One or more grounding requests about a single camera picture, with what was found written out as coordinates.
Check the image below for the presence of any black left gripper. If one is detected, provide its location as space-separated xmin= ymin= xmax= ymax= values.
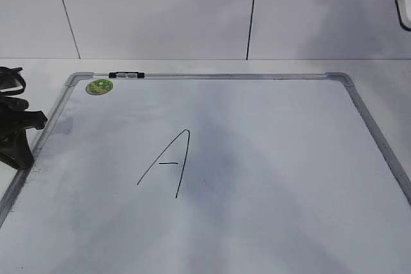
xmin=1 ymin=96 xmax=48 ymax=169

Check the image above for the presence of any white board eraser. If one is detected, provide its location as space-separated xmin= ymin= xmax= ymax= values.
xmin=395 ymin=0 xmax=410 ymax=31

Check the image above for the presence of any green round magnet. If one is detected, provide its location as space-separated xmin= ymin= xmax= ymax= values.
xmin=85 ymin=79 xmax=113 ymax=96

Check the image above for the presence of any black and clear board clip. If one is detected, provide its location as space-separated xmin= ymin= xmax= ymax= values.
xmin=109 ymin=71 xmax=145 ymax=79

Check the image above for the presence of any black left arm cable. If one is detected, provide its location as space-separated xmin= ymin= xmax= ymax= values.
xmin=0 ymin=66 xmax=28 ymax=98

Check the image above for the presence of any white board with grey frame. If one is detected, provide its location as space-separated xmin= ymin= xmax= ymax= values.
xmin=1 ymin=73 xmax=410 ymax=273

